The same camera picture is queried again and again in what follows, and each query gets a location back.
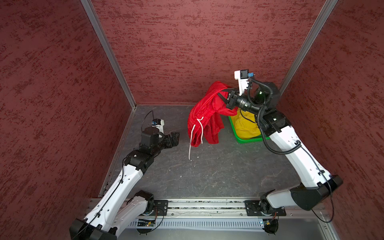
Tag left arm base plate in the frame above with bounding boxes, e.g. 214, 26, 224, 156
150, 200, 169, 216

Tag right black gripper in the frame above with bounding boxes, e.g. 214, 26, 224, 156
217, 86, 267, 115

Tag green plastic basket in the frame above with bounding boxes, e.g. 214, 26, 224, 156
228, 115, 271, 145

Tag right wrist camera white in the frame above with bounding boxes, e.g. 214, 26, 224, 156
234, 70, 254, 95

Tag left small circuit board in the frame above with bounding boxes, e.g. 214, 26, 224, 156
137, 219, 157, 228

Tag red shorts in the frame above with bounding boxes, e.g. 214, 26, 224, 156
188, 81, 238, 152

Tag right small circuit board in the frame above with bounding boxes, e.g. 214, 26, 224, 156
263, 219, 279, 235

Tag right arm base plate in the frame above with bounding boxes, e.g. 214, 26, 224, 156
244, 200, 287, 217

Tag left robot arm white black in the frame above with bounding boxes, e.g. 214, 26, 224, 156
70, 127, 180, 240

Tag aluminium corner post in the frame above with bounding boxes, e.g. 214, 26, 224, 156
81, 0, 137, 110
280, 0, 338, 96

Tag slotted cable duct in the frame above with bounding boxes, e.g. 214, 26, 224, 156
131, 218, 265, 230

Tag aluminium mounting rail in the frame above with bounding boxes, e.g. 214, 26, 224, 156
155, 198, 330, 220

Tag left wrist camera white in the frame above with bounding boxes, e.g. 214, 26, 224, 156
152, 119, 165, 134

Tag right aluminium corner post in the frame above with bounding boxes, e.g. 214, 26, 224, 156
280, 0, 338, 96

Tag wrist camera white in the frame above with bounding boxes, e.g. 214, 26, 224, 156
152, 119, 165, 134
234, 70, 254, 95

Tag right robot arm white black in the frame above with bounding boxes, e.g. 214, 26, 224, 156
218, 79, 343, 216

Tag left aluminium corner post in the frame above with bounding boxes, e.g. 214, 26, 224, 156
81, 0, 137, 110

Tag small circuit board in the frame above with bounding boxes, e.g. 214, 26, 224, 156
137, 219, 157, 228
263, 219, 279, 235

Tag yellow shorts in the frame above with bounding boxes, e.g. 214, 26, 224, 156
231, 109, 261, 140

